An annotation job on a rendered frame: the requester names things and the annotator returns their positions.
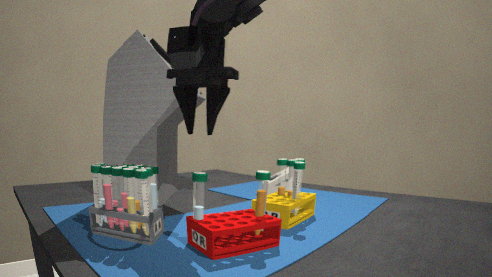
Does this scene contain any blue bench mat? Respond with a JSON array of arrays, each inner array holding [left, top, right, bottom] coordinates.
[[43, 181, 388, 277]]

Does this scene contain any yellow rack with round wells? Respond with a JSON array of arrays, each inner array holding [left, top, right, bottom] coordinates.
[[265, 190, 316, 230]]

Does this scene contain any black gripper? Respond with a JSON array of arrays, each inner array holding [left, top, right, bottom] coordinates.
[[167, 67, 239, 135]]

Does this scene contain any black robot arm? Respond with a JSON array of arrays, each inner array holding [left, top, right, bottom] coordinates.
[[150, 0, 266, 70]]

